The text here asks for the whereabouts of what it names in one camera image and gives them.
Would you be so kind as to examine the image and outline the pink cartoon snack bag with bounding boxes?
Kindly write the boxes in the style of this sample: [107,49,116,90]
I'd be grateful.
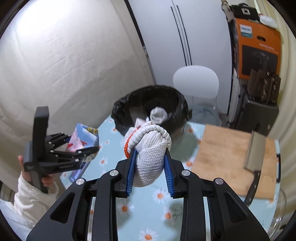
[66,123,100,183]

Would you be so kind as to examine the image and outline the white knitted work glove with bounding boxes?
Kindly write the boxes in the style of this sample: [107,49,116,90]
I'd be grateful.
[124,121,171,187]

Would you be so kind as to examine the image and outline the white tissue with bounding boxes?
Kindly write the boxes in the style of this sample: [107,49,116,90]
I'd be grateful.
[149,107,168,125]

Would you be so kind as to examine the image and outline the white left sleeve forearm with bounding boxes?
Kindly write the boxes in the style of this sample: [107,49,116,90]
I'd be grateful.
[1,175,59,240]

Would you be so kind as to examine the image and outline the black-lined trash bin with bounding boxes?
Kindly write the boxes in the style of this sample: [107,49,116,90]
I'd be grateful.
[111,85,192,136]

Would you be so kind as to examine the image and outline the person's left hand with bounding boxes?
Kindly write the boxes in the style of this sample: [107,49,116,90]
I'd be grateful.
[17,155,56,188]

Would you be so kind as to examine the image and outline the daisy print tablecloth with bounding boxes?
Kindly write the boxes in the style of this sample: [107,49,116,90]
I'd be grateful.
[59,115,287,241]

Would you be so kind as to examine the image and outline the bamboo cutting board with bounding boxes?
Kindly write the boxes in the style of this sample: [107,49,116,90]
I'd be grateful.
[191,125,278,199]

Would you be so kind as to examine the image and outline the white chair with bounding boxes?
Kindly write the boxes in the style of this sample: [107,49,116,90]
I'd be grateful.
[173,65,219,109]

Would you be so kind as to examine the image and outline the black suitcase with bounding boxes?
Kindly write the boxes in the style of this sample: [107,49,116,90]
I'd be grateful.
[230,92,279,136]

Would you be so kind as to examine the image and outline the glass bowl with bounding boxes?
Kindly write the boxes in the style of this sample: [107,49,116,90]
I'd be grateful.
[268,188,287,240]

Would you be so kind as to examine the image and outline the brown leather bag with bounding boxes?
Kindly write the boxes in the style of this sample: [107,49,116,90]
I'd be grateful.
[247,69,281,104]

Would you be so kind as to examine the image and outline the white refrigerator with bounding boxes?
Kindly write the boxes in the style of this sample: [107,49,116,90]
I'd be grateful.
[125,1,232,114]

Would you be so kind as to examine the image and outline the orange Philips box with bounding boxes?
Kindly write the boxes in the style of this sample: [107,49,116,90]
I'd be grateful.
[232,19,281,80]

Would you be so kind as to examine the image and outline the steel cleaver black handle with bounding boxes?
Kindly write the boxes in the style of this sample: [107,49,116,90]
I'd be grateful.
[244,131,266,206]

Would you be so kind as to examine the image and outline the black camera bag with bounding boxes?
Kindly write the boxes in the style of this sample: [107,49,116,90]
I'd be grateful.
[230,3,260,22]

